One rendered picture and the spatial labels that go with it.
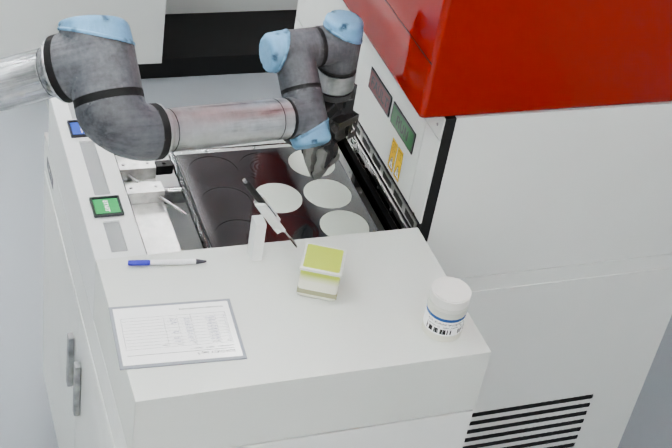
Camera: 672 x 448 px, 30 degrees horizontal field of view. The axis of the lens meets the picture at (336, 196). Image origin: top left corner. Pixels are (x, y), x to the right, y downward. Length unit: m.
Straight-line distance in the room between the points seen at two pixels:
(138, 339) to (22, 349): 1.39
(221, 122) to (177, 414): 0.50
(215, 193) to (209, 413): 0.61
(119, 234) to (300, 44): 0.48
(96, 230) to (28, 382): 1.12
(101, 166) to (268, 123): 0.43
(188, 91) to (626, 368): 2.12
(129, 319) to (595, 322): 1.15
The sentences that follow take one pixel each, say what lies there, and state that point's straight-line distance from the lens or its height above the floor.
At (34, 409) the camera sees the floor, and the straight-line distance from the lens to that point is 3.33.
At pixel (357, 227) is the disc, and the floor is 0.90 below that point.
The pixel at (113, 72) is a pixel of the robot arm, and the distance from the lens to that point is 2.05.
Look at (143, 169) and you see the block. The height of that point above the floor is 0.91.
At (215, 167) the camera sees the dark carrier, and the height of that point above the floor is 0.90.
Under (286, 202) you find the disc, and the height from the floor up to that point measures 0.90.
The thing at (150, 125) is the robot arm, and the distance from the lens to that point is 2.07.
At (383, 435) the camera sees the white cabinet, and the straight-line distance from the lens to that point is 2.27.
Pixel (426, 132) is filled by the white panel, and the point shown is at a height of 1.15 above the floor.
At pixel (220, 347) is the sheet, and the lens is 2.11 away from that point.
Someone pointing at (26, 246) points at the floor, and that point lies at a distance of 3.80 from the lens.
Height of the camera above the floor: 2.43
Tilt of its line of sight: 36 degrees down
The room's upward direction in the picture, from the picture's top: 10 degrees clockwise
